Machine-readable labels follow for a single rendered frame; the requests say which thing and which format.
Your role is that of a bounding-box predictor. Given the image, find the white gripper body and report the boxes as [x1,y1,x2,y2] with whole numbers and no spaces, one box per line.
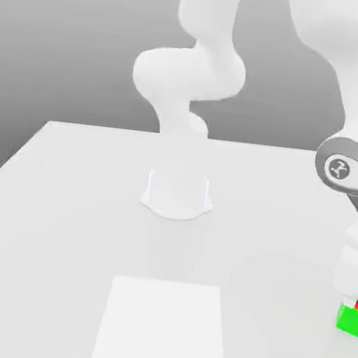
[330,242,358,298]

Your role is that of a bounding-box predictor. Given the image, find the small green cube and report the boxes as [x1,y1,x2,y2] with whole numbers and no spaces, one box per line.
[335,302,358,339]

